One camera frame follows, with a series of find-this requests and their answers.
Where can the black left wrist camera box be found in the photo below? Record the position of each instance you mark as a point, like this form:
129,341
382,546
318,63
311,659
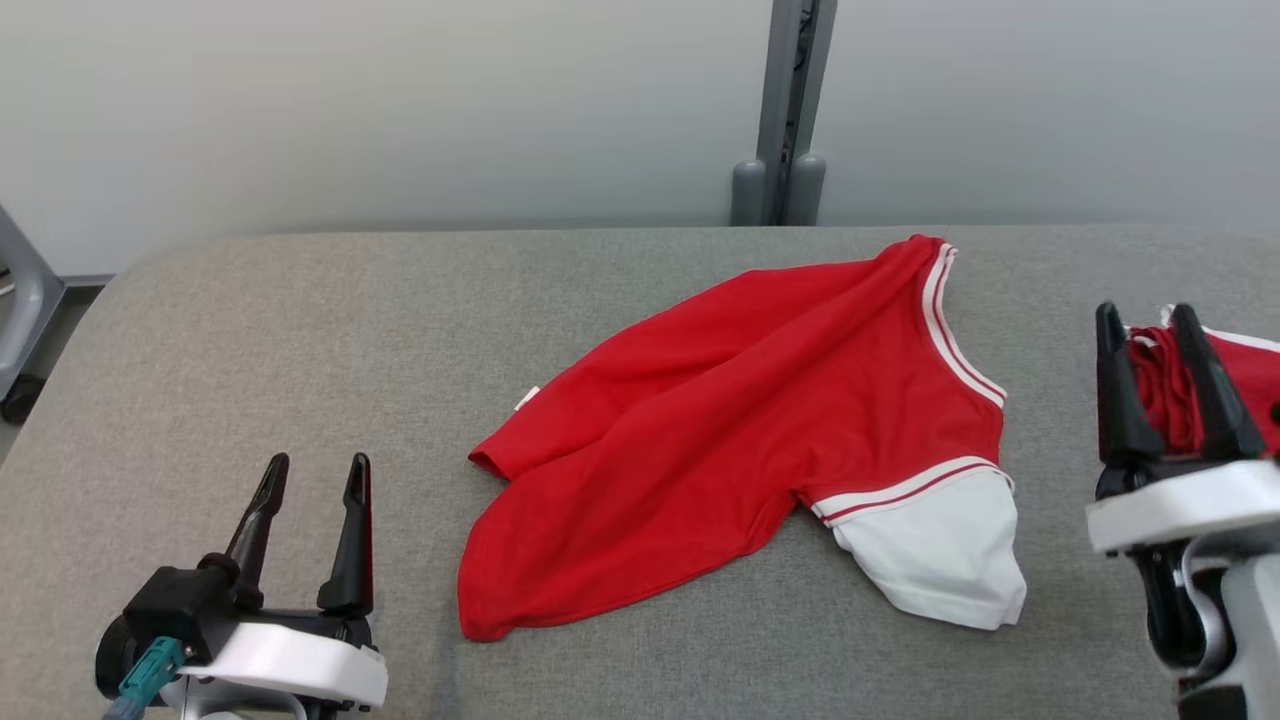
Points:
175,605

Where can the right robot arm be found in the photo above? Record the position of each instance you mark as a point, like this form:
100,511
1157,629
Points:
1250,620

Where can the red shirt with white sleeves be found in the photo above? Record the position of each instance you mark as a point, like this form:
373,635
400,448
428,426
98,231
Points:
700,430

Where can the grey wheeled stand leg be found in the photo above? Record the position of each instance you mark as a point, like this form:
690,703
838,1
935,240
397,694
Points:
25,310

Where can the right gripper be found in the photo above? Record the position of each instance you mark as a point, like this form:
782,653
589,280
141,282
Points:
1180,505

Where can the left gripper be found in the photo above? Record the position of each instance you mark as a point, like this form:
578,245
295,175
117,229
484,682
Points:
300,660

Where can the red shorts with white trim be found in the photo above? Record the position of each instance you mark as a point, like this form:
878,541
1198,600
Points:
1245,380

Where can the grey metal partition post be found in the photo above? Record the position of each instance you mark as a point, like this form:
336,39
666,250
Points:
785,100

